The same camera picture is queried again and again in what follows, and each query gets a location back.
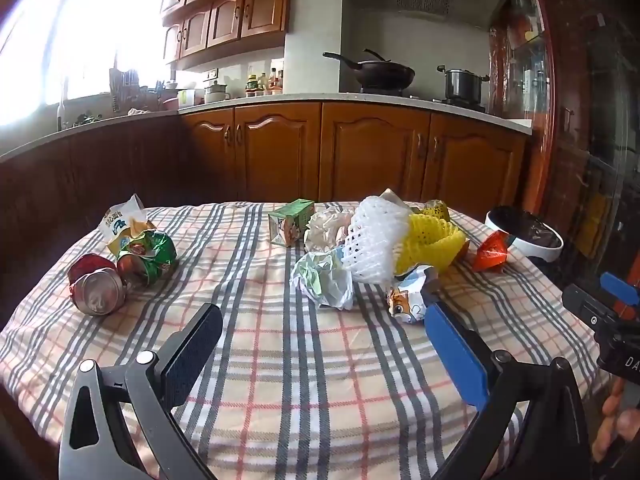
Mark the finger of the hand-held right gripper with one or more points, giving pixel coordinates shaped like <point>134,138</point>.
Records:
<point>620,287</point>
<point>587,307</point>

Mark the pale green wrapper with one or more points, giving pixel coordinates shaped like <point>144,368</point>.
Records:
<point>320,280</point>

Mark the knife rack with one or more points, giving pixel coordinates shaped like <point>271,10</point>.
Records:
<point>124,87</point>

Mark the orange wrapper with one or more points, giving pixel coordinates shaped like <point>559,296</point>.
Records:
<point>492,252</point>

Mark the wooden wall cabinets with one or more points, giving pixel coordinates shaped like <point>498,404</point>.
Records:
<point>225,15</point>

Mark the white paper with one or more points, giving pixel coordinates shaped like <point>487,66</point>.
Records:
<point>322,230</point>

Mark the steel cooking pot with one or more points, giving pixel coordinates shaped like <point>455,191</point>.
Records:
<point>462,85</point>

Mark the wooden base cabinets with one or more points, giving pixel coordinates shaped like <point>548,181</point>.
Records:
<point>350,155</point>

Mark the gas stove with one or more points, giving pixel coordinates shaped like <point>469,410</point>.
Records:
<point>425,97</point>

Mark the glass sliding door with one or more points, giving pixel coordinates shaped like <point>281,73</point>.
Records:
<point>585,135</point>

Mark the row of condiment bottles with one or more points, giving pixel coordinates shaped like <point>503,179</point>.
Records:
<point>265,82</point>

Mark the white kitchen countertop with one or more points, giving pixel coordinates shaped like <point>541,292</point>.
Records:
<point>280,101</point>

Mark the cartoon printed snack wrapper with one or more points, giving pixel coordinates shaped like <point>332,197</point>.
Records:
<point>405,302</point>

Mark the black wok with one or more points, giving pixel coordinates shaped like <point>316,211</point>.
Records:
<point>385,75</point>

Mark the small white pot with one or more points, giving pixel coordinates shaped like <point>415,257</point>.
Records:
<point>216,94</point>

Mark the white and yellow snack packet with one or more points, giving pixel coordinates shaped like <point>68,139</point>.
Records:
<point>117,225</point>

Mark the green drink carton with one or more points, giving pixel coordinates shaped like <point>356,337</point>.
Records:
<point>292,220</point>

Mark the bright window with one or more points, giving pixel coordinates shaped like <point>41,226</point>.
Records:
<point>85,45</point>

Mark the person's right hand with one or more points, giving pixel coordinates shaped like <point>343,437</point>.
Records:
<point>611,427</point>

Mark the white bin with black liner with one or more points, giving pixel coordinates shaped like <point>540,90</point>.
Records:
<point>525,232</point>

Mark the yellow foam fruit net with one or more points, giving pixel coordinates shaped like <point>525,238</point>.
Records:
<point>430,240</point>

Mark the crushed green can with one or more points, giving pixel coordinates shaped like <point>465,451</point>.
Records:
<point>150,256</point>

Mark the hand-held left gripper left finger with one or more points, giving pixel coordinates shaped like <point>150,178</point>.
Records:
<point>192,350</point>

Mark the white foam fruit net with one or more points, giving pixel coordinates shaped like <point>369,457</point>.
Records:
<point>370,240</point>

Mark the crushed red can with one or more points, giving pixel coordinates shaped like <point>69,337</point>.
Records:
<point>95,295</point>

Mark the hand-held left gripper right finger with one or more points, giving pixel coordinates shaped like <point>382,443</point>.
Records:
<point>457,355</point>

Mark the checked tablecloth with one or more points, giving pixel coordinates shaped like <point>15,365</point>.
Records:
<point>300,375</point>

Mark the yellow crate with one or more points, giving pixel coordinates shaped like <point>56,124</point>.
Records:
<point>595,225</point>

